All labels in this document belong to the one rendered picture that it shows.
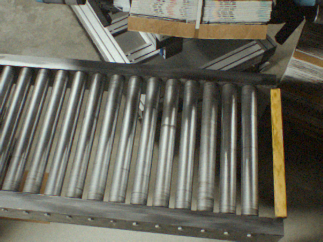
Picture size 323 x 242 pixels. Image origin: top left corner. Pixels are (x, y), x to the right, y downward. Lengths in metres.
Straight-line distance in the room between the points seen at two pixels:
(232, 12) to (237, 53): 1.10
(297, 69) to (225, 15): 0.73
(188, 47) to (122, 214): 1.27
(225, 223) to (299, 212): 0.98
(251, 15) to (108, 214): 0.68
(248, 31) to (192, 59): 1.04
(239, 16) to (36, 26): 1.82
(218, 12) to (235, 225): 0.58
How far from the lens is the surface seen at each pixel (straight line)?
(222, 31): 1.12
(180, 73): 1.34
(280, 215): 1.15
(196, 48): 2.19
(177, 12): 1.09
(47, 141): 1.27
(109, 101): 1.29
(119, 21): 2.32
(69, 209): 1.16
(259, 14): 1.11
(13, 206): 1.21
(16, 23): 2.77
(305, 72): 1.77
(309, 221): 2.07
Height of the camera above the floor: 1.88
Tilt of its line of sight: 61 degrees down
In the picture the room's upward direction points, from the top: 2 degrees counter-clockwise
